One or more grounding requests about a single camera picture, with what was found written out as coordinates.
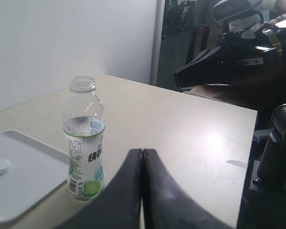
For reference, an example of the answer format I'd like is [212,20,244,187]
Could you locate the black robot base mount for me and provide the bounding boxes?
[236,104,286,229]

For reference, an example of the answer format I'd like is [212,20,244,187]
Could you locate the white plastic tray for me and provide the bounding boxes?
[0,130,69,224]

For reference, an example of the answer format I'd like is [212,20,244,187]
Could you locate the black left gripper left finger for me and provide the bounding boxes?
[56,149,143,229]

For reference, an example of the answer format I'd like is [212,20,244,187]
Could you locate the clear plastic drink bottle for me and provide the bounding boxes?
[63,76,105,201]

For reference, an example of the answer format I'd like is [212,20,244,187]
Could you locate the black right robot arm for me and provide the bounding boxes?
[173,20,286,111]

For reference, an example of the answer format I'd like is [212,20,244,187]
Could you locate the background office chairs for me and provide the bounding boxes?
[161,0,197,40]

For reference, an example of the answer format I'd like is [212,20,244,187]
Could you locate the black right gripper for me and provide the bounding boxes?
[173,23,283,88]

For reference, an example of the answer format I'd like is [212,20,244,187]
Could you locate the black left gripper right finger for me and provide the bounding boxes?
[142,149,232,229]

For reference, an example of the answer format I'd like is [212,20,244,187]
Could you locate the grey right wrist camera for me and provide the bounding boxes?
[212,0,262,22]

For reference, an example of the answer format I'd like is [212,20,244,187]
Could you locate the grey wall partition post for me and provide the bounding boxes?
[149,0,165,86]

